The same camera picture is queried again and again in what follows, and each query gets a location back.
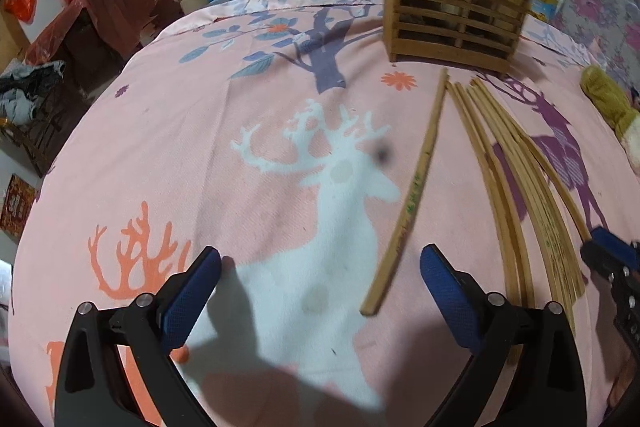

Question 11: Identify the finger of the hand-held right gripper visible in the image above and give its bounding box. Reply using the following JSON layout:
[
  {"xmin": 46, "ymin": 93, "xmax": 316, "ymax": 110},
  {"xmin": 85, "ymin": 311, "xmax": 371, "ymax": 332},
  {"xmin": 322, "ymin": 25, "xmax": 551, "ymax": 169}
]
[
  {"xmin": 590, "ymin": 227, "xmax": 640, "ymax": 262},
  {"xmin": 580, "ymin": 243, "xmax": 640, "ymax": 348}
]

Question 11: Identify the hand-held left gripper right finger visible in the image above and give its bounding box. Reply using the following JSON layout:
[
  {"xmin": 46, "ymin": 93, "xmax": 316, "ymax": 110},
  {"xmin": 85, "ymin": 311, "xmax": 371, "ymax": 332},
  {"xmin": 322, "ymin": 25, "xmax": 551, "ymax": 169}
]
[{"xmin": 420, "ymin": 244, "xmax": 587, "ymax": 427}]

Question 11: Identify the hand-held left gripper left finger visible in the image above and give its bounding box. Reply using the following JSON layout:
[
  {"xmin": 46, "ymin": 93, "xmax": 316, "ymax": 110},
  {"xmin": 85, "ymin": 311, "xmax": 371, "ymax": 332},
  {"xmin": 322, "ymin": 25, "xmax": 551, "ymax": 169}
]
[{"xmin": 54, "ymin": 246, "xmax": 223, "ymax": 427}]

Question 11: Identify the row of bamboo chopsticks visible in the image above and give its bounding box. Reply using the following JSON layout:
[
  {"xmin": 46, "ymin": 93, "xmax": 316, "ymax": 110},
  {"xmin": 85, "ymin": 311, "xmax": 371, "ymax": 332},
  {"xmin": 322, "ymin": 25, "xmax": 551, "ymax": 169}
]
[{"xmin": 446, "ymin": 77, "xmax": 593, "ymax": 338}]

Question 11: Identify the green printed wooden chopstick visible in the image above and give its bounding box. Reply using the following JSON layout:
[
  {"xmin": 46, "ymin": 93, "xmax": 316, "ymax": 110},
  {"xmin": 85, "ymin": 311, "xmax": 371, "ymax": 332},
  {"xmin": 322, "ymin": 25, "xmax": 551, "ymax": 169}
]
[{"xmin": 360, "ymin": 68, "xmax": 449, "ymax": 318}]

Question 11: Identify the pink deer printed blanket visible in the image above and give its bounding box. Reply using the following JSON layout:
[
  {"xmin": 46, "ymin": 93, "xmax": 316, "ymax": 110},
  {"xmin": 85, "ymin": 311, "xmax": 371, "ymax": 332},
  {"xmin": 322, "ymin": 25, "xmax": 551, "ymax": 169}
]
[{"xmin": 10, "ymin": 0, "xmax": 640, "ymax": 427}]

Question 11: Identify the yellow green plush toy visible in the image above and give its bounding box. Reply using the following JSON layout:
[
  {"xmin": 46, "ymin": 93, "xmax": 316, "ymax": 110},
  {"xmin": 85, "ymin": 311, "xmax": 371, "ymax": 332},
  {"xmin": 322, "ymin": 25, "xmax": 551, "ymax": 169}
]
[{"xmin": 580, "ymin": 64, "xmax": 640, "ymax": 148}]

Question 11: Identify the red printed carton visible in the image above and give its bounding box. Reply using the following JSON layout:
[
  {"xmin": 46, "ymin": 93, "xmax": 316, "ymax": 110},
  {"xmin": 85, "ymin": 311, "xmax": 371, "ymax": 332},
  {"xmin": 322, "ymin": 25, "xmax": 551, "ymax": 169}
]
[{"xmin": 0, "ymin": 174, "xmax": 38, "ymax": 235}]

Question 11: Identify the dark wooden rack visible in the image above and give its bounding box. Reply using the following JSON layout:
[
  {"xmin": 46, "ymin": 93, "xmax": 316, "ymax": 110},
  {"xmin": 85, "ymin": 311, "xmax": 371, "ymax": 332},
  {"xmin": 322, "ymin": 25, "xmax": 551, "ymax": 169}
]
[{"xmin": 0, "ymin": 82, "xmax": 76, "ymax": 178}]

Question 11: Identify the pile of clothes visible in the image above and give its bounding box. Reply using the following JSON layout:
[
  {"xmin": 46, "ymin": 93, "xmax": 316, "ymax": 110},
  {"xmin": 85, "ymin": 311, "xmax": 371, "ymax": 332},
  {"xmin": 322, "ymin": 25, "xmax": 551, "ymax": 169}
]
[{"xmin": 0, "ymin": 59, "xmax": 66, "ymax": 128}]

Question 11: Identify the brown cloth covered table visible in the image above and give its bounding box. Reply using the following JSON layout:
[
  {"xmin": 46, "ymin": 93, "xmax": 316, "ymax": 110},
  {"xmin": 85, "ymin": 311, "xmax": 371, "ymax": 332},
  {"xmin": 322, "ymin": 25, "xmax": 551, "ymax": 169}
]
[{"xmin": 25, "ymin": 0, "xmax": 166, "ymax": 72}]

